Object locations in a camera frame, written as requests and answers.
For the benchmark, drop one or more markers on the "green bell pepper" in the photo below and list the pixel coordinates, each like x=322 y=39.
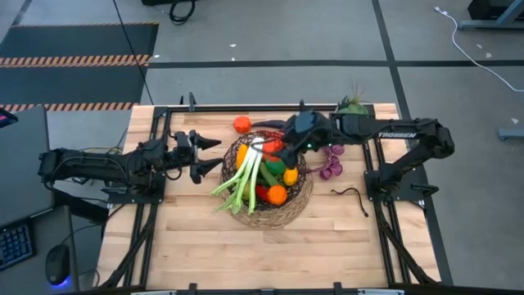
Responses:
x=276 y=167

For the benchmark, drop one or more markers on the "grey desk frame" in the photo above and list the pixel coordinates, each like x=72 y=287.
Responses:
x=491 y=24

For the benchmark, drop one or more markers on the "succulent in patterned white pot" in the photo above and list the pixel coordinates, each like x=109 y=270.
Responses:
x=352 y=108

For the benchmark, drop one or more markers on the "green and white leek bunch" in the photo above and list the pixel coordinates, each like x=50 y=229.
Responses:
x=247 y=172

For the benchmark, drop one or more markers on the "dark purple eggplant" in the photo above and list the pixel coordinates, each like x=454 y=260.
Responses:
x=270 y=123

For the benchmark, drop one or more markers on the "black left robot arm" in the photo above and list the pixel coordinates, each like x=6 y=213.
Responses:
x=90 y=164

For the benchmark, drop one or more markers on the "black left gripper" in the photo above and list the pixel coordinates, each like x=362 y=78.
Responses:
x=186 y=151

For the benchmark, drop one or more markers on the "yellow lemon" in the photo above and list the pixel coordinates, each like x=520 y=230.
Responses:
x=290 y=177

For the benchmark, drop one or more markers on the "grey desk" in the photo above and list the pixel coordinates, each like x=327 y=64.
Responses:
x=41 y=229

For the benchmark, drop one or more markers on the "black keyboard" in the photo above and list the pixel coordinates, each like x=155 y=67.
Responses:
x=14 y=246

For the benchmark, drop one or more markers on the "grey desk foot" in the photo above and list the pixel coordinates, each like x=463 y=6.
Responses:
x=511 y=134

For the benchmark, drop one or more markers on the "smooth orange fruit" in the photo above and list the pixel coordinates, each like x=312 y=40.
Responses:
x=277 y=195

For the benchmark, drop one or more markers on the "yellow mango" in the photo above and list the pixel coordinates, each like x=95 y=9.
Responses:
x=241 y=157

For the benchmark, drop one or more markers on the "lumpy orange-red round fruit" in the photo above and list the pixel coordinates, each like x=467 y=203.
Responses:
x=272 y=146
x=242 y=124

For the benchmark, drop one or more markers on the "purple grapes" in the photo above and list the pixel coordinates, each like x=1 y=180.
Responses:
x=332 y=168

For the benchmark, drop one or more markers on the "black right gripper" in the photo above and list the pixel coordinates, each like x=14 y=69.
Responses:
x=313 y=131

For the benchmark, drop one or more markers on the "black computer mouse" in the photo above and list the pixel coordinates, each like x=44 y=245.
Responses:
x=57 y=262

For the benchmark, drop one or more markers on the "black aluminium table frame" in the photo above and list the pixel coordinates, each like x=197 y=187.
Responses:
x=266 y=108

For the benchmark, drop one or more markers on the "dark green cucumber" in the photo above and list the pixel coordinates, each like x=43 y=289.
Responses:
x=269 y=177

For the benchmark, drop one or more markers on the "black device with pink light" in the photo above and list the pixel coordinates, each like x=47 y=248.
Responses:
x=6 y=119

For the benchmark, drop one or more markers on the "black hazard-striped floor mat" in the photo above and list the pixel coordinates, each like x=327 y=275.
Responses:
x=82 y=82

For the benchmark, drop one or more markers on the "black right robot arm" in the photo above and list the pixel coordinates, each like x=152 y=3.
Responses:
x=393 y=129

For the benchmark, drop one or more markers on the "red bell pepper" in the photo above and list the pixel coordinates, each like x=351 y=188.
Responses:
x=262 y=192

